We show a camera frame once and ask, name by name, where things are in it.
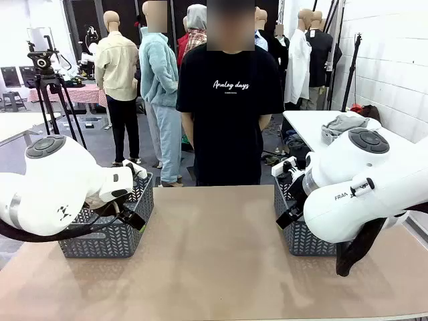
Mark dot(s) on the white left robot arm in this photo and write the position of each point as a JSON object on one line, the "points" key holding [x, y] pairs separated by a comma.
{"points": [[50, 187]]}

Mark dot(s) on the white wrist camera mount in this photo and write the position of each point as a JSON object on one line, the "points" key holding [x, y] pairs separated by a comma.
{"points": [[281, 168], [137, 170]]}

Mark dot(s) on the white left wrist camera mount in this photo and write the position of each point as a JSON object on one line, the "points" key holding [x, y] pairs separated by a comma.
{"points": [[137, 170]]}

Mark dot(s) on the mannequin in black shirt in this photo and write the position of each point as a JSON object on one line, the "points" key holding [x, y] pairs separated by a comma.
{"points": [[321, 57]]}

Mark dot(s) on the table with pink cloth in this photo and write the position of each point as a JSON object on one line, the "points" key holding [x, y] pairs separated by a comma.
{"points": [[77, 93]]}

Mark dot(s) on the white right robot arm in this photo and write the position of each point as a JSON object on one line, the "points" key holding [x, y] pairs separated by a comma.
{"points": [[361, 187]]}

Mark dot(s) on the dark bag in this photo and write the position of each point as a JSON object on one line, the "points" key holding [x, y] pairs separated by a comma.
{"points": [[369, 112]]}

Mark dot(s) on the grey step stool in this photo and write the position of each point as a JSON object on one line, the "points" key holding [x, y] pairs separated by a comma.
{"points": [[13, 100]]}

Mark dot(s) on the mannequin in beige shirt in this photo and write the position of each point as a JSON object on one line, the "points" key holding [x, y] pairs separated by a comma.
{"points": [[115, 67]]}

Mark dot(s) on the person's right forearm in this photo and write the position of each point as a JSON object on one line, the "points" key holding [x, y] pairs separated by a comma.
{"points": [[187, 130]]}

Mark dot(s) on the person in black t-shirt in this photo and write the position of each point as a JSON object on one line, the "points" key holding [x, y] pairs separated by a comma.
{"points": [[230, 117]]}

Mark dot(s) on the mannequin in plaid shirt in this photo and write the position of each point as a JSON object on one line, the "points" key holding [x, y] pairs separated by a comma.
{"points": [[195, 36]]}

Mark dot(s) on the black camera tripod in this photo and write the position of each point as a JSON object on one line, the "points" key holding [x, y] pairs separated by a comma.
{"points": [[50, 90]]}

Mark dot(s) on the grey plastic lattice basket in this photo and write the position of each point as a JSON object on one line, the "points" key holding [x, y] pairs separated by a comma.
{"points": [[110, 239], [301, 239]]}

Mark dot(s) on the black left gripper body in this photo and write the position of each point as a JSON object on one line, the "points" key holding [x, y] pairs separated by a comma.
{"points": [[122, 202]]}

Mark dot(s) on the grey clothes pile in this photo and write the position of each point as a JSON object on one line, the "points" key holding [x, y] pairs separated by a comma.
{"points": [[341, 123]]}

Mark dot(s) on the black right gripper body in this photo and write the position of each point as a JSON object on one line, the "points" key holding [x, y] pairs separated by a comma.
{"points": [[296, 190]]}

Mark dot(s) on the person's left forearm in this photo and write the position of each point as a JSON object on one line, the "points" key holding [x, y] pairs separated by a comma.
{"points": [[265, 121]]}

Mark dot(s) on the black light stand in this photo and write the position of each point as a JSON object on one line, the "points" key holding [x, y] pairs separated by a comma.
{"points": [[351, 77]]}

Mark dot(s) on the mannequin in white shirt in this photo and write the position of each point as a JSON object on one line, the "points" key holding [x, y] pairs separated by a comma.
{"points": [[297, 67]]}

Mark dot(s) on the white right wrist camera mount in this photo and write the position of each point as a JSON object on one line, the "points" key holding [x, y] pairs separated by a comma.
{"points": [[281, 168]]}

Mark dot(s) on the mannequin in black jacket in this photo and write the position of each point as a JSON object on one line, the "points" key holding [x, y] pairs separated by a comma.
{"points": [[277, 50]]}

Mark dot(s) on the mannequin in light blue fleece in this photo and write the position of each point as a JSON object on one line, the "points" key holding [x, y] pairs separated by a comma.
{"points": [[157, 73]]}

